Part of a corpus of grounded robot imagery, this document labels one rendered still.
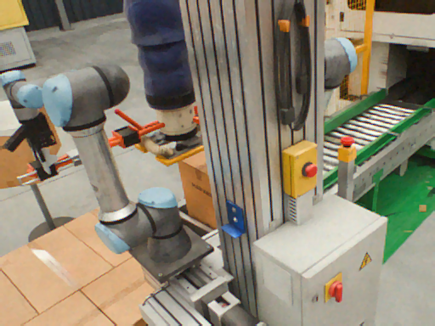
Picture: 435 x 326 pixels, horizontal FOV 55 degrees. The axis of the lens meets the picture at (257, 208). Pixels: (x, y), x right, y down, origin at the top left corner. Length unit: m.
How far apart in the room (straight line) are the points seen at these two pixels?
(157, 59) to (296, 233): 0.94
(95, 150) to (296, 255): 0.60
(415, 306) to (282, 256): 1.71
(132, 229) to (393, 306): 1.80
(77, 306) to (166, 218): 0.93
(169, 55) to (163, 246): 0.77
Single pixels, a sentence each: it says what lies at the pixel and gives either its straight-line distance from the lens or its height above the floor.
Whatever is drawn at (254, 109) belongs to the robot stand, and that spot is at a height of 1.60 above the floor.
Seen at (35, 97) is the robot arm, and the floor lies 1.56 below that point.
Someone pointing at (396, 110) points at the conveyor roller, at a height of 0.55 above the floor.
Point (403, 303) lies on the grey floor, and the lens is 2.72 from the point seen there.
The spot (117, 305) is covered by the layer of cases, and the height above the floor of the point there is 0.54.
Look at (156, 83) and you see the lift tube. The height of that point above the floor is 1.45.
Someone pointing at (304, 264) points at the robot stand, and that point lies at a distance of 1.08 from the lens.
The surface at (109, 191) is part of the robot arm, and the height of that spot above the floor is 1.36.
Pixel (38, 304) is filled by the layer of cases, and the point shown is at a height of 0.54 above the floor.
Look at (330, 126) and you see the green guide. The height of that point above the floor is 0.60.
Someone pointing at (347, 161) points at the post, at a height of 0.94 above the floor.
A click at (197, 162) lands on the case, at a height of 0.95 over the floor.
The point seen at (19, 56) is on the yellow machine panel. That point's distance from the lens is 9.26.
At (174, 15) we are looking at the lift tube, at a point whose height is 1.69.
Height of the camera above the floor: 1.96
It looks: 35 degrees down
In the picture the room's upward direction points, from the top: 5 degrees counter-clockwise
